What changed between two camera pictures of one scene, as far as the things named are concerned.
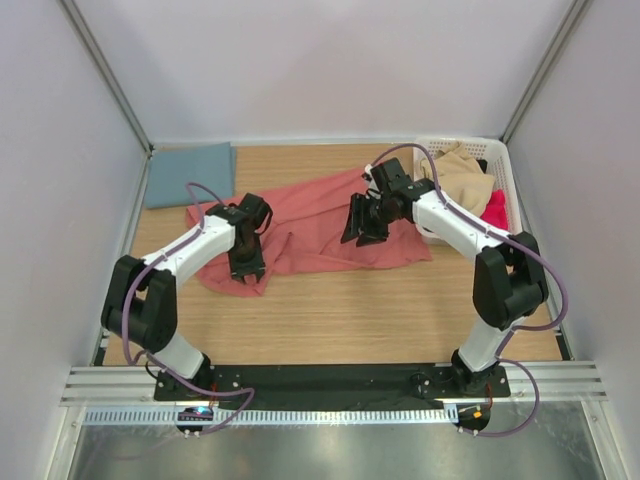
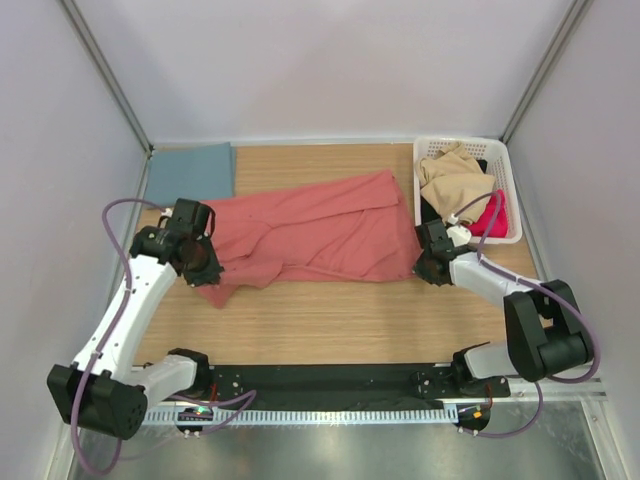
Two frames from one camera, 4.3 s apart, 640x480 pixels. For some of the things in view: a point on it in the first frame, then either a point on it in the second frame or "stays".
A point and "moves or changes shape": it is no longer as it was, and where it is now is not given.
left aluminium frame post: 108,73 stays
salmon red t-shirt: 308,221 moves or changes shape
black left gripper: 255,266 -> 209,275
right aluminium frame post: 577,10 stays
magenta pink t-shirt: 496,210 stays
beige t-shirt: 460,177 stays
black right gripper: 358,220 -> 419,269
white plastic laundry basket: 494,151 stays
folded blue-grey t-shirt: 171,173 stays
